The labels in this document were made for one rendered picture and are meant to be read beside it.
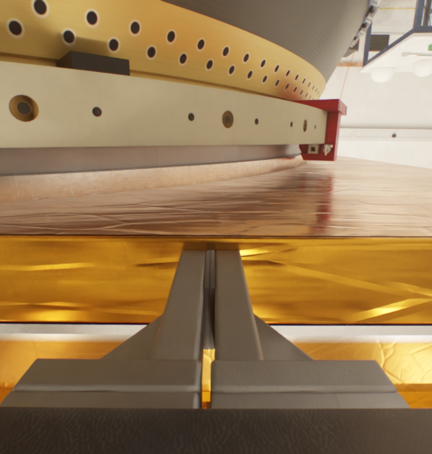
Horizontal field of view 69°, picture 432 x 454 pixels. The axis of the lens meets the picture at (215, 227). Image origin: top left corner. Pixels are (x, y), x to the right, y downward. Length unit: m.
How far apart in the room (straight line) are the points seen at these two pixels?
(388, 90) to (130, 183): 6.04
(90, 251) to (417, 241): 0.16
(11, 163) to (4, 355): 0.14
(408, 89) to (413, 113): 0.39
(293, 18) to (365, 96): 5.68
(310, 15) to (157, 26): 0.21
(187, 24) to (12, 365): 0.27
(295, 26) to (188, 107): 0.20
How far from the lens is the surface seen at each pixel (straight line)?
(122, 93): 0.24
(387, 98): 6.23
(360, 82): 6.08
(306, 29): 0.46
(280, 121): 0.37
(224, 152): 0.38
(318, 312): 0.17
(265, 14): 0.38
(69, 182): 0.27
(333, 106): 0.50
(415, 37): 3.57
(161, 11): 0.30
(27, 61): 0.29
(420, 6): 3.68
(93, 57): 0.25
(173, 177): 0.31
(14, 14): 0.27
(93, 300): 0.17
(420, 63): 4.51
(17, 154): 0.28
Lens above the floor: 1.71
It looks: 16 degrees up
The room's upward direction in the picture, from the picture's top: 180 degrees counter-clockwise
